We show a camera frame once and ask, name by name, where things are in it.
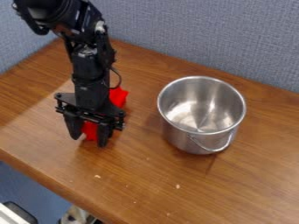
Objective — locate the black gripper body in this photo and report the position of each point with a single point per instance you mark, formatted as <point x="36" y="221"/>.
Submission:
<point x="89" y="101"/>

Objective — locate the red plastic block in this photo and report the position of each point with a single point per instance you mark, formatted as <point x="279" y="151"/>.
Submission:
<point x="117" y="96"/>

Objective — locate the white object under table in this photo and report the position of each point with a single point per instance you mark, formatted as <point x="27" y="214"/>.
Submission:
<point x="77" y="216"/>

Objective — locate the metal pot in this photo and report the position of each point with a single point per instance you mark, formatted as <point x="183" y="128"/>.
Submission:
<point x="201" y="110"/>

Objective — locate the black chair part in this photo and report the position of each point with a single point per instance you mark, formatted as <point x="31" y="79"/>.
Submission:
<point x="12" y="214"/>

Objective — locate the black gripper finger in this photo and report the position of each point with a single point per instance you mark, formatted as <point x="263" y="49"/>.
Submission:
<point x="104" y="133"/>
<point x="73" y="123"/>

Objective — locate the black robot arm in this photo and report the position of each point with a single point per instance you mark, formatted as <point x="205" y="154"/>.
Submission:
<point x="75" y="20"/>

